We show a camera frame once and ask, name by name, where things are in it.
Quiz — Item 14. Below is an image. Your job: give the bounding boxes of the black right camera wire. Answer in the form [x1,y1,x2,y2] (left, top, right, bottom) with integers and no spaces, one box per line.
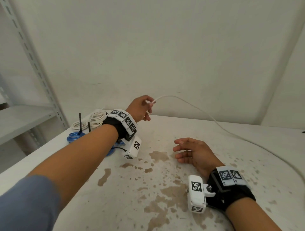
[224,212,235,231]

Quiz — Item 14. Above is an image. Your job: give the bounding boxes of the person's left forearm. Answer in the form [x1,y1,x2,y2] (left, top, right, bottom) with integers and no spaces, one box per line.
[27,123,119,215]

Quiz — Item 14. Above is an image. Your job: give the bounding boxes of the black right wristband with markers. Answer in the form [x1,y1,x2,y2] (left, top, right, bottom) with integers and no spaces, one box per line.
[206,166,257,212]

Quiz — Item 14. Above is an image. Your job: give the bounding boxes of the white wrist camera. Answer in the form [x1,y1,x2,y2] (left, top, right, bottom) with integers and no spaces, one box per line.
[123,134,142,160]
[187,175,216,214]

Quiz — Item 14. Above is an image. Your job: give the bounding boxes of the person's left hand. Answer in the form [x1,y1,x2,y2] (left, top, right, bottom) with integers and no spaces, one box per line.
[125,95,157,122]

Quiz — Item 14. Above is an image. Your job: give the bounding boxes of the grey shirt sleeve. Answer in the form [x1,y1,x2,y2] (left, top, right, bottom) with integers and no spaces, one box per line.
[0,175,64,231]

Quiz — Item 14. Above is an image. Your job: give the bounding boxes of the person's right forearm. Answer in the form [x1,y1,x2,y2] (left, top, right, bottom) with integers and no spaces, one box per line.
[225,197,283,231]

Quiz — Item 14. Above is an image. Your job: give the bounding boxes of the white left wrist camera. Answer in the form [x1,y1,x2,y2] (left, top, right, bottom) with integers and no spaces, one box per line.
[123,134,142,160]

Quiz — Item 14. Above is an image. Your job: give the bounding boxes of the blue cable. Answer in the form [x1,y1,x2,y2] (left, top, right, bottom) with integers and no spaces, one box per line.
[66,132,86,144]
[106,140,124,157]

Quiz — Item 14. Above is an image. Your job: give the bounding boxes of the grey metal shelf rack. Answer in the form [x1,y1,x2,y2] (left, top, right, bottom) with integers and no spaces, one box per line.
[0,0,70,167]

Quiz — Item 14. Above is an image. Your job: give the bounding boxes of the tangle of white cables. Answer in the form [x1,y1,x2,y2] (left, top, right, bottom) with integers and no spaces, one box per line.
[150,95,305,179]

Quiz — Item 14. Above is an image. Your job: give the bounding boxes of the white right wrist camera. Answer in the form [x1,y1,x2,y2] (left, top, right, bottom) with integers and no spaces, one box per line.
[187,175,216,214]

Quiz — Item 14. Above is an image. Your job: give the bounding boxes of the person's right hand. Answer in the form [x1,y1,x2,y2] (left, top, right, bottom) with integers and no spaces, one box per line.
[172,137,225,178]

